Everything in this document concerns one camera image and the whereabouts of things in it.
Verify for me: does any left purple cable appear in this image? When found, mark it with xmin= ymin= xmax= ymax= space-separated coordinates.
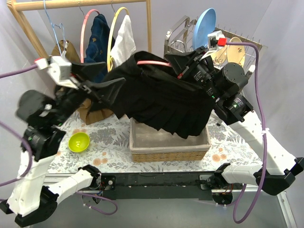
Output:
xmin=0 ymin=63 xmax=119 ymax=214

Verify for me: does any white cloth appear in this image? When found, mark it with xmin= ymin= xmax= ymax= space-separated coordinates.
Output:
xmin=110 ymin=15 xmax=136 ymax=69

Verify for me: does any pink hanger with denim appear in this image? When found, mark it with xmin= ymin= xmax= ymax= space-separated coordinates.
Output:
xmin=80 ymin=9 xmax=100 ymax=63

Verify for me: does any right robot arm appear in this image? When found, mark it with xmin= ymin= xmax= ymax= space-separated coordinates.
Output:
xmin=164 ymin=47 xmax=304 ymax=196

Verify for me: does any lime green bowl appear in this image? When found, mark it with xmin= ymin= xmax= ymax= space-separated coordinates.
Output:
xmin=68 ymin=132 xmax=90 ymax=153

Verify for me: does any black skirt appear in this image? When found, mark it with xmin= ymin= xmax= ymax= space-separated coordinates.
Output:
xmin=102 ymin=51 xmax=215 ymax=139

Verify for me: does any cream plate with flowers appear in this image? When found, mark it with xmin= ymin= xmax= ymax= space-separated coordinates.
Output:
xmin=227 ymin=45 xmax=245 ymax=67

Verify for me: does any wicker basket with liner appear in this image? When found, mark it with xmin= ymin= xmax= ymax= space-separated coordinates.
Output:
xmin=129 ymin=119 xmax=211 ymax=162

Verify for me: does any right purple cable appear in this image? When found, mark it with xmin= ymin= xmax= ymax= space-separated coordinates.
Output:
xmin=227 ymin=41 xmax=270 ymax=224

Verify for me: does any purple cable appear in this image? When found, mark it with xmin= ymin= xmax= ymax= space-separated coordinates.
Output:
xmin=0 ymin=63 xmax=119 ymax=214
xmin=227 ymin=41 xmax=270 ymax=224

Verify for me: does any metal dish rack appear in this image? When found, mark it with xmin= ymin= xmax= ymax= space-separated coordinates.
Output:
xmin=163 ymin=15 xmax=268 ymax=126

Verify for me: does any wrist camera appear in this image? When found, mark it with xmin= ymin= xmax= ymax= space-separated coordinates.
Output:
xmin=207 ymin=30 xmax=227 ymax=56
xmin=34 ymin=56 xmax=76 ymax=89

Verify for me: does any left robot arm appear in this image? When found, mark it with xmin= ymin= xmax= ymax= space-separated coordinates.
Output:
xmin=0 ymin=58 xmax=125 ymax=228

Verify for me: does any yellow hanger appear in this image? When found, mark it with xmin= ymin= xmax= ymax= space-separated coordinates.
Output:
xmin=107 ymin=7 xmax=129 ymax=72

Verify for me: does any blue denim garment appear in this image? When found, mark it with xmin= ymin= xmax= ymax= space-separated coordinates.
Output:
xmin=84 ymin=13 xmax=116 ymax=84

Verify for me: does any pink hanger of skirt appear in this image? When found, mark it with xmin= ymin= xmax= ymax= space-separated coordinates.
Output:
xmin=137 ymin=60 xmax=172 ymax=67

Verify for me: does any floral table mat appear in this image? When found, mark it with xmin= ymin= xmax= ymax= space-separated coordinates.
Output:
xmin=48 ymin=113 xmax=261 ymax=174

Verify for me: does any cream plate with dark spot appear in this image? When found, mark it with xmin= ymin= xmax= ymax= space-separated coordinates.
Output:
xmin=211 ymin=46 xmax=227 ymax=65

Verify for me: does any wooden clothes rack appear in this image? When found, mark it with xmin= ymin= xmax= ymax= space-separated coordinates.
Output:
xmin=6 ymin=0 xmax=152 ymax=57

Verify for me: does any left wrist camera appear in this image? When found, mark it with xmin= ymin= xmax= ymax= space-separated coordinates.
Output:
xmin=34 ymin=56 xmax=76 ymax=89

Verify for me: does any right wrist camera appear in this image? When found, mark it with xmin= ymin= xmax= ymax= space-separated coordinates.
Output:
xmin=207 ymin=30 xmax=227 ymax=56

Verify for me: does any blue wire hanger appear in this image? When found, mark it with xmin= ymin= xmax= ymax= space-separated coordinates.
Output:
xmin=43 ymin=0 xmax=69 ymax=57

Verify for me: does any blue plate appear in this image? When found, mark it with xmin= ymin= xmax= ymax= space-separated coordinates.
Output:
xmin=192 ymin=8 xmax=216 ymax=50

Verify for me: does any brown garment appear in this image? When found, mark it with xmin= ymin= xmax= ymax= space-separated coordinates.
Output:
xmin=51 ymin=40 xmax=113 ymax=125

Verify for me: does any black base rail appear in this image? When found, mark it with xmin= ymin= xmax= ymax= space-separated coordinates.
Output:
xmin=73 ymin=172 xmax=235 ymax=206

